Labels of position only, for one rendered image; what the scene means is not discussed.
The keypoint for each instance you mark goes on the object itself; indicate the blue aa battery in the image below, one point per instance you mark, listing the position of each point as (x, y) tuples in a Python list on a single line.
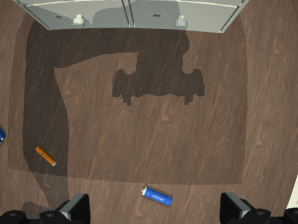
[(156, 196)]

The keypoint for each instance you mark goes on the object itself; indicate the orange battery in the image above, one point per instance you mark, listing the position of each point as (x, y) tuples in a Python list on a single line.
[(43, 153)]

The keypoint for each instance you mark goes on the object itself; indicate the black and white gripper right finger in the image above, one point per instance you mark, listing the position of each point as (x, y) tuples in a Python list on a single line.
[(233, 209)]

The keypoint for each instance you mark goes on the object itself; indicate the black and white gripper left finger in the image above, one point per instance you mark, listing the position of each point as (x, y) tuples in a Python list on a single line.
[(76, 208)]

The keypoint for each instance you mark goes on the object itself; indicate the blue rectangular block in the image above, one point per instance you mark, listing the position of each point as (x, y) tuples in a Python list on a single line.
[(2, 135)]

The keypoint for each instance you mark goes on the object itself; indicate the grey small chest of drawers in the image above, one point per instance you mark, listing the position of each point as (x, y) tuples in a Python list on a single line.
[(130, 15)]

